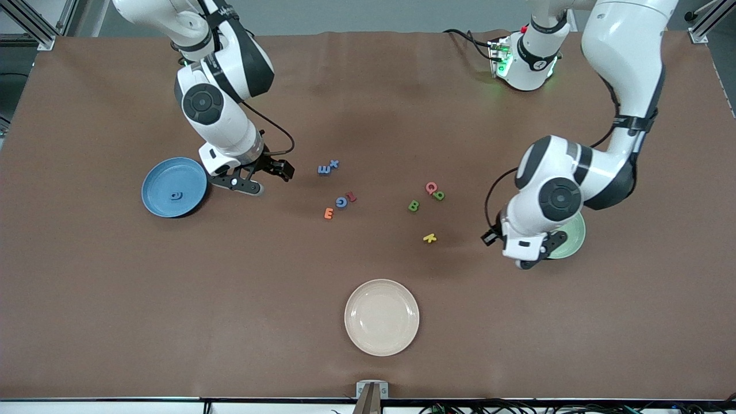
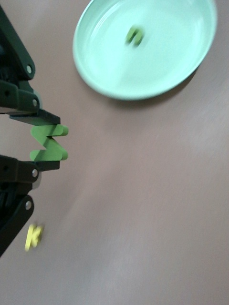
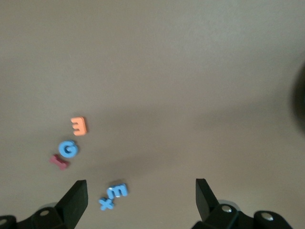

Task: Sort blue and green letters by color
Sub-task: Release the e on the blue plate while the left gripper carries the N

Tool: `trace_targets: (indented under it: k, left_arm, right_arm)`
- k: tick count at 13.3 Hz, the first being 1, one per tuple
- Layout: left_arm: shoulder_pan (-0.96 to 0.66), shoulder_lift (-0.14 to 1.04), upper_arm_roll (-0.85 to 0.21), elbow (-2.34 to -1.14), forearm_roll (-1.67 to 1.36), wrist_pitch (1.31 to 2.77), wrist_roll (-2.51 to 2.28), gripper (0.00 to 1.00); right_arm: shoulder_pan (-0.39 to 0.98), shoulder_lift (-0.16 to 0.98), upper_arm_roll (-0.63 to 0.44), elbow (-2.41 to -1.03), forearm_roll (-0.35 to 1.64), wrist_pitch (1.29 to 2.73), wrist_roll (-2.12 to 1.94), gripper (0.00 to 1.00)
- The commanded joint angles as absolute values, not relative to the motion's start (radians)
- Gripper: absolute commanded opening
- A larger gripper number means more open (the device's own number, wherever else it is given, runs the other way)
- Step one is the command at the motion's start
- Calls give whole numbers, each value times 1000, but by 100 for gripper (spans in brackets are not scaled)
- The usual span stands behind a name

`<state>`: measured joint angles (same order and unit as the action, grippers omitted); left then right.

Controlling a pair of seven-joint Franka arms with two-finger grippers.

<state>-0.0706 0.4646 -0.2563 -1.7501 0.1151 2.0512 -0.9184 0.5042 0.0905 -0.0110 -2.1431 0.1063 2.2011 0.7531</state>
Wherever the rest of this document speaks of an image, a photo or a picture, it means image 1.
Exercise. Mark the aluminium frame profile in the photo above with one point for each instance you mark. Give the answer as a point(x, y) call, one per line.
point(698, 31)
point(34, 29)

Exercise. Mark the grey metal bracket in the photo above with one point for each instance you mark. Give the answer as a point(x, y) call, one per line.
point(372, 391)

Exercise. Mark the mint green plate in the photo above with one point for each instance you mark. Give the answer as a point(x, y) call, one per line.
point(572, 238)

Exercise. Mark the blue foam letter E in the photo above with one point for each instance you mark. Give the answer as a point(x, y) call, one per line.
point(324, 169)

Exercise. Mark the pink foam letter Q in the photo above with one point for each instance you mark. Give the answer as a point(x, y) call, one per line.
point(431, 187)

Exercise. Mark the brown table cover mat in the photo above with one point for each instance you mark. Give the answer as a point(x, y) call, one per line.
point(115, 316)

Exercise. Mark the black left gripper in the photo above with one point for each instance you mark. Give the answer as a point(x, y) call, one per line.
point(490, 236)

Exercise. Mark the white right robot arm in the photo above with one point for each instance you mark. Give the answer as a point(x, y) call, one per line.
point(230, 126)

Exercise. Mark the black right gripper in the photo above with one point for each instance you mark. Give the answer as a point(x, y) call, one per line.
point(266, 164)

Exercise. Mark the blue foam letter G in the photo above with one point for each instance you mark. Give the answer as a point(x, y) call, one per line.
point(341, 201)

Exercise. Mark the green foam letter B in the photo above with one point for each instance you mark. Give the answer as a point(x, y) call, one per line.
point(413, 205)

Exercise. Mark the blue plate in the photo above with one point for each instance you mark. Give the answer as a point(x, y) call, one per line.
point(167, 178)

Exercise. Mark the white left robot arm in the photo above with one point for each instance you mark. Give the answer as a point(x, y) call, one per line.
point(621, 46)

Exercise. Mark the beige plate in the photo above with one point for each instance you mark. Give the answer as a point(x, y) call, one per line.
point(382, 317)

